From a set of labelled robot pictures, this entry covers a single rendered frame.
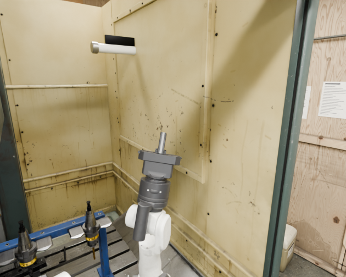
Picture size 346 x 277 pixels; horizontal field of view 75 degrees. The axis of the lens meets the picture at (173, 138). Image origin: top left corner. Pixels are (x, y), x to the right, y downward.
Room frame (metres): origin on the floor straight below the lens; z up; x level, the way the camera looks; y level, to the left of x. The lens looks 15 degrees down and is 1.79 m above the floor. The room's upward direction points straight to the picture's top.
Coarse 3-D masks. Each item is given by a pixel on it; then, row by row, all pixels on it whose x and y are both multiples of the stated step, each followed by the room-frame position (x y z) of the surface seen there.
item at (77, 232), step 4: (72, 228) 0.77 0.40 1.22; (76, 228) 0.77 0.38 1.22; (80, 228) 0.77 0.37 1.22; (68, 232) 0.75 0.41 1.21; (72, 232) 0.74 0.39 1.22; (76, 232) 0.74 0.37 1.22; (80, 232) 0.74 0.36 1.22; (84, 232) 0.74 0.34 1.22; (72, 236) 0.72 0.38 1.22; (76, 236) 0.72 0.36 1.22; (80, 236) 0.72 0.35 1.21
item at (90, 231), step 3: (84, 225) 0.77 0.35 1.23; (96, 225) 0.77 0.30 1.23; (84, 228) 0.76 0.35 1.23; (87, 228) 0.76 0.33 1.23; (90, 228) 0.76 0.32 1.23; (93, 228) 0.76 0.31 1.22; (96, 228) 0.77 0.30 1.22; (87, 231) 0.75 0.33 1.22; (90, 231) 0.75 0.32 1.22; (93, 231) 0.76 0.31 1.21; (96, 231) 0.77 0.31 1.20; (87, 234) 0.75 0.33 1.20; (90, 234) 0.75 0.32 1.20
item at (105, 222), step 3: (105, 216) 0.85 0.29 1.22; (96, 219) 0.83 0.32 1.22; (99, 219) 0.83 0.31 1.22; (102, 219) 0.83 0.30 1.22; (105, 219) 0.83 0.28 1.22; (108, 219) 0.83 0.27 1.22; (99, 222) 0.81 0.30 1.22; (102, 222) 0.81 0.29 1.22; (105, 222) 0.81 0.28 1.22; (108, 222) 0.81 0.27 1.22; (111, 222) 0.81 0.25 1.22; (99, 225) 0.79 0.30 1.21; (102, 225) 0.79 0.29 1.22; (105, 225) 0.79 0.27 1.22; (108, 225) 0.79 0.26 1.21
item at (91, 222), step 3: (90, 210) 0.77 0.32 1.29; (87, 213) 0.77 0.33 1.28; (90, 213) 0.77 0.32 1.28; (93, 213) 0.78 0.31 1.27; (87, 216) 0.76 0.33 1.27; (90, 216) 0.77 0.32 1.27; (93, 216) 0.78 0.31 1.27; (87, 219) 0.76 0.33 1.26; (90, 219) 0.76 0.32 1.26; (93, 219) 0.77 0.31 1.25; (87, 222) 0.76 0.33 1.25; (90, 222) 0.76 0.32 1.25; (93, 222) 0.77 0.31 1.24; (96, 222) 0.79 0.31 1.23; (87, 225) 0.76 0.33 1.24; (90, 225) 0.76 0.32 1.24; (93, 225) 0.77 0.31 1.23
